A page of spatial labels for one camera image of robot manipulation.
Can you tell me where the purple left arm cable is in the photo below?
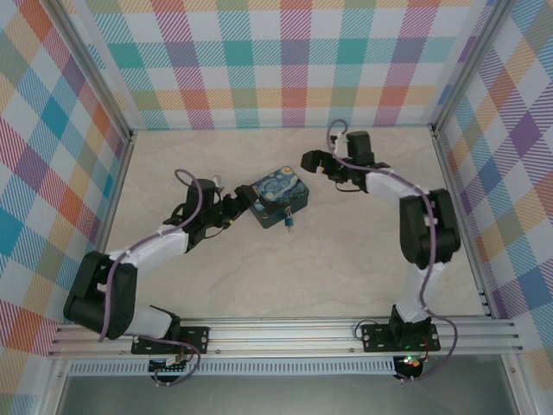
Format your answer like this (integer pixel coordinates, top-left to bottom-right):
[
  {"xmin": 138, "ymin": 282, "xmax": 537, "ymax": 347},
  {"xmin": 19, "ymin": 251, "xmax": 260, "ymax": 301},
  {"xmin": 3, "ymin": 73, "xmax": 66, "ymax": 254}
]
[{"xmin": 98, "ymin": 169, "xmax": 205, "ymax": 388}]

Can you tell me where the starry night print tin box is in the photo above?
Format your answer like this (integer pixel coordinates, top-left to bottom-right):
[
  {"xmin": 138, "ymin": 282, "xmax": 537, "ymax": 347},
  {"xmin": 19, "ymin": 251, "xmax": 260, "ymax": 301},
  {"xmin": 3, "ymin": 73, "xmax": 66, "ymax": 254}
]
[{"xmin": 247, "ymin": 165, "xmax": 311, "ymax": 231}]

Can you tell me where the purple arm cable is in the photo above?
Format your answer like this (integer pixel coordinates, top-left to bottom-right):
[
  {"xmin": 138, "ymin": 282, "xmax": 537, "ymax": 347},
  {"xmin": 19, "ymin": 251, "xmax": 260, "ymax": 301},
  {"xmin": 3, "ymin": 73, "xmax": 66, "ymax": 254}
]
[
  {"xmin": 98, "ymin": 169, "xmax": 205, "ymax": 388},
  {"xmin": 326, "ymin": 119, "xmax": 460, "ymax": 384}
]

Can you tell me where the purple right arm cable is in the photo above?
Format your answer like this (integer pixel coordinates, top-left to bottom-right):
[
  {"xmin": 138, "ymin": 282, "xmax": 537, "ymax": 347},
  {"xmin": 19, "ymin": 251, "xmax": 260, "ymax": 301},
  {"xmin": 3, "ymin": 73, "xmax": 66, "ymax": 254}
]
[{"xmin": 326, "ymin": 119, "xmax": 460, "ymax": 384}]

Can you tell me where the aluminium mounting rail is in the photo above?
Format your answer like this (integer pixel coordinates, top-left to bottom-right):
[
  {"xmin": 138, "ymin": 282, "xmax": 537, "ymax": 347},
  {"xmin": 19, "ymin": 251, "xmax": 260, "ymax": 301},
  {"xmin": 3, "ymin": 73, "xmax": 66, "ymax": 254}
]
[{"xmin": 50, "ymin": 316, "xmax": 524, "ymax": 359}]

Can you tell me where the aluminium frame side rail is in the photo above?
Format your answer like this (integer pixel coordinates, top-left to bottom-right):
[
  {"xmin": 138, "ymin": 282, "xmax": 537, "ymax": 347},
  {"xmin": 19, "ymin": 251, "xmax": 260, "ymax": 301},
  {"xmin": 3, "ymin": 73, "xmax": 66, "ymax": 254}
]
[
  {"xmin": 430, "ymin": 123, "xmax": 497, "ymax": 320},
  {"xmin": 97, "ymin": 129, "xmax": 137, "ymax": 254}
]

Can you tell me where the aluminium frame corner post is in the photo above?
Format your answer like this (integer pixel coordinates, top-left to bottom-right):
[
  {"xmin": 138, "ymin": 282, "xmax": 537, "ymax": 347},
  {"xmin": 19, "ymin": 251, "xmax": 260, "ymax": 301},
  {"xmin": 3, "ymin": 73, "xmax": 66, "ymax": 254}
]
[
  {"xmin": 50, "ymin": 0, "xmax": 136, "ymax": 140},
  {"xmin": 429, "ymin": 0, "xmax": 507, "ymax": 131}
]

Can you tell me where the small controller board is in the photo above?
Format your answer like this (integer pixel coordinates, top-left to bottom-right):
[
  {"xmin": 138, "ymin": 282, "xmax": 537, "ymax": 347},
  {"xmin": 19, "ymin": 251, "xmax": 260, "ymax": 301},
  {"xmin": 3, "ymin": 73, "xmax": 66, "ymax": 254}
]
[
  {"xmin": 393, "ymin": 353, "xmax": 423, "ymax": 374},
  {"xmin": 148, "ymin": 356, "xmax": 192, "ymax": 375}
]

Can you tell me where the grey metal shelf panel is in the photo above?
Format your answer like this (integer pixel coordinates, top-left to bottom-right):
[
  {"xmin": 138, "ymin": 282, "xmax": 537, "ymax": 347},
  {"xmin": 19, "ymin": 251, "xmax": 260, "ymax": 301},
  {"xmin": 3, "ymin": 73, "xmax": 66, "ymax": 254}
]
[{"xmin": 54, "ymin": 373, "xmax": 520, "ymax": 415}]

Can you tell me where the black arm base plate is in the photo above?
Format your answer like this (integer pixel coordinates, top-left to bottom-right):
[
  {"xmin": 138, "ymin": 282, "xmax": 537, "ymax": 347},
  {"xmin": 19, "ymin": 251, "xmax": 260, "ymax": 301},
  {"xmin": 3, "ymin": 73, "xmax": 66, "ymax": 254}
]
[
  {"xmin": 359, "ymin": 321, "xmax": 441, "ymax": 354},
  {"xmin": 130, "ymin": 326, "xmax": 212, "ymax": 356}
]

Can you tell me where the slotted white cable duct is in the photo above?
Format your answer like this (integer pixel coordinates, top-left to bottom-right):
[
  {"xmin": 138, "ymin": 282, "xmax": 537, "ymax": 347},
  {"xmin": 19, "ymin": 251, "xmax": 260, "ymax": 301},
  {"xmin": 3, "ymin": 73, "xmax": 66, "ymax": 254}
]
[{"xmin": 67, "ymin": 360, "xmax": 397, "ymax": 378}]

